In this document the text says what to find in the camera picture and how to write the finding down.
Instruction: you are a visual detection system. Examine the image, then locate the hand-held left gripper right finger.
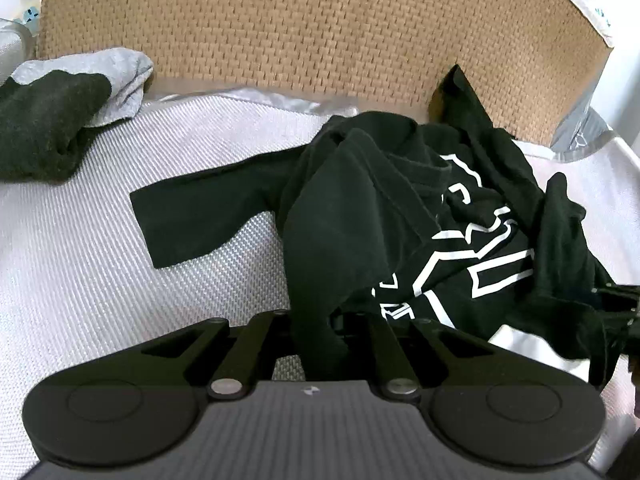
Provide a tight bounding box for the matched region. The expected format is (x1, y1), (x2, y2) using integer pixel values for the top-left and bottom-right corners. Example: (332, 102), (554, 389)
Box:
(345, 312), (506, 401)

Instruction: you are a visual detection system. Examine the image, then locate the woven tan mattress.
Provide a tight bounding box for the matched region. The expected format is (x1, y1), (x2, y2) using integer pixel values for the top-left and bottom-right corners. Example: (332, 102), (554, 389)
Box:
(37, 0), (615, 143)

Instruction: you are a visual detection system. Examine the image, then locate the folded black garment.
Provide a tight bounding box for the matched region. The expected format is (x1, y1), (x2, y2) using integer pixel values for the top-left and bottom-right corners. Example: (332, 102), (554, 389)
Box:
(0, 71), (113, 181)

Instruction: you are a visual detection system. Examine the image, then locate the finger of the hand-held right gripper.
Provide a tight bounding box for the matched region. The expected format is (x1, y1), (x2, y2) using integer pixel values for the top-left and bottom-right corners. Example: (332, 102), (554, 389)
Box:
(594, 282), (640, 326)

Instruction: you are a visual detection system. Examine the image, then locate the folded grey garment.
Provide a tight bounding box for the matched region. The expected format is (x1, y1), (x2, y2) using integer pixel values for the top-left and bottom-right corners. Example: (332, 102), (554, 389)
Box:
(10, 47), (155, 128)

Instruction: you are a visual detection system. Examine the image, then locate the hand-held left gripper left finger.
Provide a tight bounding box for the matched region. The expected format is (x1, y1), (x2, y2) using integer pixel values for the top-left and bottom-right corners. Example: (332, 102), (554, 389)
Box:
(130, 310), (296, 401)

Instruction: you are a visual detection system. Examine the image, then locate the black white printed t-shirt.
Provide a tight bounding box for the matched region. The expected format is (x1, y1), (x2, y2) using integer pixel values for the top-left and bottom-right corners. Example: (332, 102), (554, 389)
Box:
(130, 65), (631, 386)

